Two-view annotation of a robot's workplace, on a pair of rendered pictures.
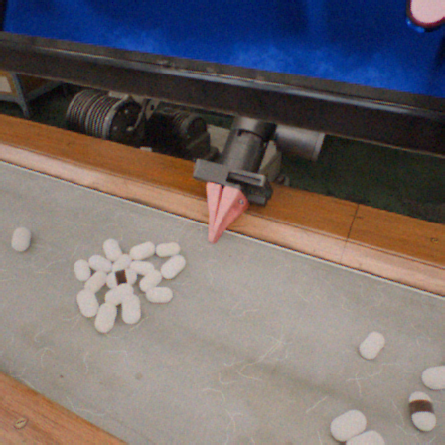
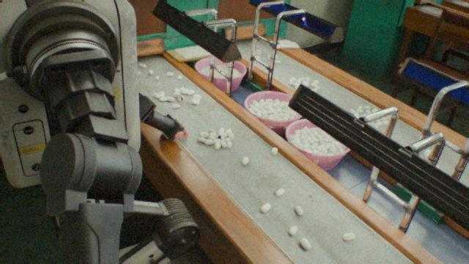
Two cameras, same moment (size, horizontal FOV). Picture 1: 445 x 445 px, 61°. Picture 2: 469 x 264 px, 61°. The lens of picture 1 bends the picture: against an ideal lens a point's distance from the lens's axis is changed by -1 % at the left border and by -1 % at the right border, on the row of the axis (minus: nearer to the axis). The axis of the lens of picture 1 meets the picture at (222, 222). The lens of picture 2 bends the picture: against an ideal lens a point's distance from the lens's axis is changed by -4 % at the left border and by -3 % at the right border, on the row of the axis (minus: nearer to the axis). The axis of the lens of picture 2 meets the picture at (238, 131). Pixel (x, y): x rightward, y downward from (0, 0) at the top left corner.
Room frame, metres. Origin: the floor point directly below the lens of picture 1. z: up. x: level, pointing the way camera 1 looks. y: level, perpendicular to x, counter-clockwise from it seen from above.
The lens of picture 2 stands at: (1.47, 0.78, 1.64)
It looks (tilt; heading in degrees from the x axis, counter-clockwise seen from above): 33 degrees down; 206
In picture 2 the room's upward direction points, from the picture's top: 6 degrees clockwise
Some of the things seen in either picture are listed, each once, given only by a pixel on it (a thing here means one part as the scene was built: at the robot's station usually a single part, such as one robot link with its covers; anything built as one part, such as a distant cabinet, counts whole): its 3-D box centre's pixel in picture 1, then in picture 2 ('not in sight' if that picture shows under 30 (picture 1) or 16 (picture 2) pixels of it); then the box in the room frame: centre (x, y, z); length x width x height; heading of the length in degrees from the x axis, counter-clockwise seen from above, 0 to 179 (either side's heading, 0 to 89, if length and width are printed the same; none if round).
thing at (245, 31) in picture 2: not in sight; (244, 31); (-0.64, -0.31, 0.83); 0.30 x 0.06 x 0.07; 155
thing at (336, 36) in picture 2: not in sight; (292, 13); (-0.40, 0.07, 1.08); 0.62 x 0.08 x 0.07; 65
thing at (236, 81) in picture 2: not in sight; (220, 75); (-0.22, -0.20, 0.72); 0.27 x 0.27 x 0.10
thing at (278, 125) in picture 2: not in sight; (273, 114); (-0.03, 0.19, 0.72); 0.27 x 0.27 x 0.10
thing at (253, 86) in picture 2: not in sight; (275, 50); (-0.32, 0.04, 0.90); 0.20 x 0.19 x 0.45; 65
